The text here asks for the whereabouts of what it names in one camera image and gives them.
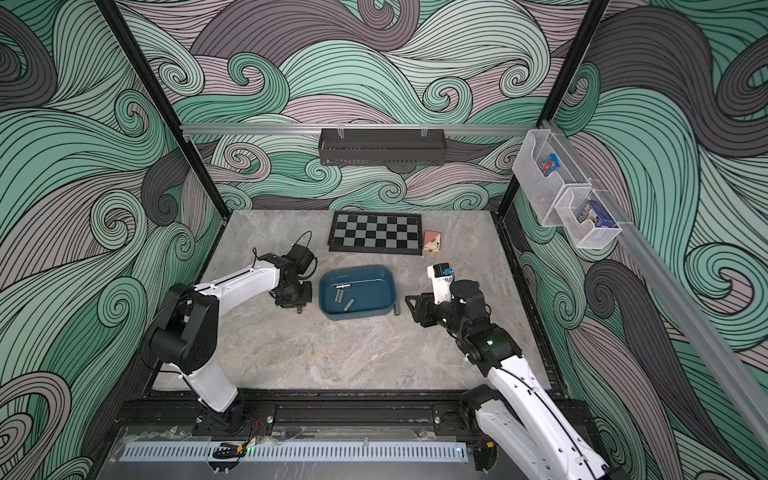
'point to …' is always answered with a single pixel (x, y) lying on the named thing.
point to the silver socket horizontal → (343, 286)
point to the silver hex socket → (397, 308)
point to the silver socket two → (337, 295)
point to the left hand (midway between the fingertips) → (303, 299)
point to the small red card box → (432, 241)
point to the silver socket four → (350, 302)
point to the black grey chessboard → (364, 232)
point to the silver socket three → (341, 296)
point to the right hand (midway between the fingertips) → (418, 297)
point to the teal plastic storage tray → (357, 292)
